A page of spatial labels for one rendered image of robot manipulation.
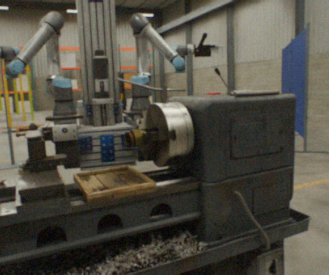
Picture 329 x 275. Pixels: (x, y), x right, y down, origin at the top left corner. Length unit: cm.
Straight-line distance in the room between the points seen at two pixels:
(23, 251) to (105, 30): 148
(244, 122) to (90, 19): 127
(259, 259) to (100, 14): 178
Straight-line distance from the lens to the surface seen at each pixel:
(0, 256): 136
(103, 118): 213
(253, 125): 156
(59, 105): 200
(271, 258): 181
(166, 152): 141
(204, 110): 140
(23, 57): 198
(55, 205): 122
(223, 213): 156
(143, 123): 150
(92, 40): 221
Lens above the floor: 131
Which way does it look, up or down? 9 degrees down
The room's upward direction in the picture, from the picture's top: 2 degrees counter-clockwise
